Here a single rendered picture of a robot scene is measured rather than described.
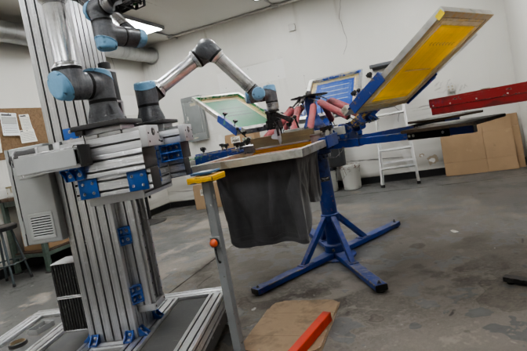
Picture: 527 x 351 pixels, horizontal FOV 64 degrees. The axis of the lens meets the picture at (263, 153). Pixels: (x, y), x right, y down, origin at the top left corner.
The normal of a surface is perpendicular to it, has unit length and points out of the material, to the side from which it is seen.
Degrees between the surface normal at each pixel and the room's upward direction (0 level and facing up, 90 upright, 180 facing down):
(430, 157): 90
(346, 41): 90
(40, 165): 90
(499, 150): 78
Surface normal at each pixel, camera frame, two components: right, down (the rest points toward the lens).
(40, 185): -0.13, 0.07
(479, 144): -0.38, -0.09
